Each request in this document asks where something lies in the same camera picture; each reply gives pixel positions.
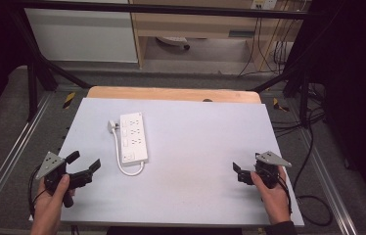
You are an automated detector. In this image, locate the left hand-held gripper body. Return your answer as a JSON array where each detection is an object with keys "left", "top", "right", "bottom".
[{"left": 34, "top": 151, "right": 94, "bottom": 209}]

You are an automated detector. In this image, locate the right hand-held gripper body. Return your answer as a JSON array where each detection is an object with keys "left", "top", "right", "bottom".
[{"left": 237, "top": 150, "right": 293, "bottom": 190}]

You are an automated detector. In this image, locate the person's right hand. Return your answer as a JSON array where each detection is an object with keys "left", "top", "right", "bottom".
[{"left": 250, "top": 164, "right": 293, "bottom": 226}]

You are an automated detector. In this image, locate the person's left hand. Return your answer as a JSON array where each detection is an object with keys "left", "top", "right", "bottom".
[{"left": 30, "top": 174, "right": 76, "bottom": 226}]

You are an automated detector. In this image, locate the white plug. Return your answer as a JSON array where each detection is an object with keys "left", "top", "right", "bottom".
[{"left": 107, "top": 119, "right": 120, "bottom": 134}]

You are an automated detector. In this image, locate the yellow black striped tape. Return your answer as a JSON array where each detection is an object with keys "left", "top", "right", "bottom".
[
  {"left": 272, "top": 97, "right": 291, "bottom": 113},
  {"left": 62, "top": 91, "right": 76, "bottom": 110}
]

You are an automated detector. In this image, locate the person's dark clothing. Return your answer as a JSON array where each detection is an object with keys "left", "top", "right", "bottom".
[{"left": 106, "top": 226, "right": 245, "bottom": 235}]

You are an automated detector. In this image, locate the wooden board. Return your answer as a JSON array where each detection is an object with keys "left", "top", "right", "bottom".
[{"left": 86, "top": 85, "right": 263, "bottom": 105}]

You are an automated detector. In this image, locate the white cabinet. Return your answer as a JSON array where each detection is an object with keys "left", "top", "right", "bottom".
[{"left": 23, "top": 7, "right": 139, "bottom": 64}]

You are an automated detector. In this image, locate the white power strip on floor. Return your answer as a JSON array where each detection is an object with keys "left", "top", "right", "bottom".
[{"left": 155, "top": 35, "right": 192, "bottom": 51}]

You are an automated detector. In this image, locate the wooden desk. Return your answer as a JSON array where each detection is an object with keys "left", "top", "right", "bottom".
[{"left": 127, "top": 0, "right": 306, "bottom": 71}]

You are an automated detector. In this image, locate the white power strip cable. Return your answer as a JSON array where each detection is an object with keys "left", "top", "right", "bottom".
[{"left": 112, "top": 127, "right": 146, "bottom": 177}]

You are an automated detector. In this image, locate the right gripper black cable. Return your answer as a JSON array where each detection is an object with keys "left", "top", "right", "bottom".
[{"left": 277, "top": 175, "right": 294, "bottom": 215}]

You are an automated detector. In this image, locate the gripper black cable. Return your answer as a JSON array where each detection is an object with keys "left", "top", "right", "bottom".
[
  {"left": 26, "top": 164, "right": 48, "bottom": 217},
  {"left": 277, "top": 175, "right": 294, "bottom": 215}
]

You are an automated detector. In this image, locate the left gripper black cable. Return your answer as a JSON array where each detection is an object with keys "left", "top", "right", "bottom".
[{"left": 26, "top": 164, "right": 48, "bottom": 217}]

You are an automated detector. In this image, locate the aluminium rail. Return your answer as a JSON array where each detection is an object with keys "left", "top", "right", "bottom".
[
  {"left": 296, "top": 128, "right": 359, "bottom": 235},
  {"left": 0, "top": 92, "right": 56, "bottom": 223}
]

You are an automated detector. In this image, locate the long black floor cable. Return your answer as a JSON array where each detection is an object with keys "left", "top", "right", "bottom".
[{"left": 293, "top": 107, "right": 334, "bottom": 227}]

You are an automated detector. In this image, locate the black metal frame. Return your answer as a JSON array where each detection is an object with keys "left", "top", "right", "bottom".
[{"left": 8, "top": 0, "right": 322, "bottom": 123}]

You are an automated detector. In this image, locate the bundle of hanging black cables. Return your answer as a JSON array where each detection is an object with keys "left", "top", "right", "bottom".
[{"left": 236, "top": 9, "right": 306, "bottom": 78}]

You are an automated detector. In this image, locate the white wall socket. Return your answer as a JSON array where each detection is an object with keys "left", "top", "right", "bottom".
[{"left": 251, "top": 0, "right": 279, "bottom": 11}]

